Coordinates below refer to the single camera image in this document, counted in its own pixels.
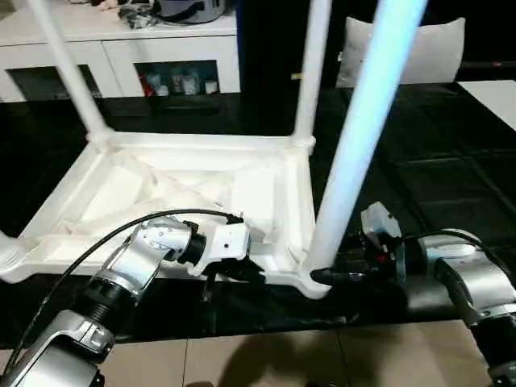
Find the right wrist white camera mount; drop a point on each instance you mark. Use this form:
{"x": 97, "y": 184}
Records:
{"x": 379, "y": 217}

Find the black rail with red mark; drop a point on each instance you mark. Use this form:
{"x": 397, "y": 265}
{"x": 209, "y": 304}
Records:
{"x": 488, "y": 64}

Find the black tangled item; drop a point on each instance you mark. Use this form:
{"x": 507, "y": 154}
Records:
{"x": 135, "y": 17}

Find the white cup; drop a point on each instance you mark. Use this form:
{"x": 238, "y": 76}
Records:
{"x": 162, "y": 90}
{"x": 209, "y": 87}

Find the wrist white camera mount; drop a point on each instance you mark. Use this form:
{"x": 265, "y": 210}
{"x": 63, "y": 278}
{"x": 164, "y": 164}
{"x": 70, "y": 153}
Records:
{"x": 227, "y": 242}
{"x": 379, "y": 217}

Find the red bottle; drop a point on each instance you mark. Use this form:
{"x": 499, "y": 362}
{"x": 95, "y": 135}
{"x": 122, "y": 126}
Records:
{"x": 144, "y": 84}

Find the beige small figure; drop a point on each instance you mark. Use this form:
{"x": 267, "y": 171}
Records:
{"x": 109, "y": 4}

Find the grey pillow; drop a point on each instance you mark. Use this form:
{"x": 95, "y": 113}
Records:
{"x": 427, "y": 56}

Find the white sideboard with glass doors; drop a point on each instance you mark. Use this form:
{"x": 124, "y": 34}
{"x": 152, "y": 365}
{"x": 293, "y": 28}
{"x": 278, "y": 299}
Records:
{"x": 101, "y": 44}

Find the white flat board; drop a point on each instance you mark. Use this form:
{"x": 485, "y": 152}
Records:
{"x": 493, "y": 101}

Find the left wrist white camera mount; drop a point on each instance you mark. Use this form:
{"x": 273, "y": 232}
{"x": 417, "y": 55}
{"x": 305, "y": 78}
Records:
{"x": 227, "y": 242}

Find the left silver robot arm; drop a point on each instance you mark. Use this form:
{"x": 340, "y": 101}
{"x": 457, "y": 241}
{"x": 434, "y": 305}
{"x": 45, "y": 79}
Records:
{"x": 133, "y": 262}

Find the white plastic table top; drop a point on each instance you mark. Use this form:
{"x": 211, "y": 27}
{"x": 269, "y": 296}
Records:
{"x": 161, "y": 169}

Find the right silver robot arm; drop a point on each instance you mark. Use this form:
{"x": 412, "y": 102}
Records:
{"x": 475, "y": 278}

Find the black cabinet with orange label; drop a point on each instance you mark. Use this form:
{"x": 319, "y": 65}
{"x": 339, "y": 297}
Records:
{"x": 278, "y": 48}

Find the black work surface mat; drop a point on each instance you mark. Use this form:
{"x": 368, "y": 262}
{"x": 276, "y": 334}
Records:
{"x": 443, "y": 161}

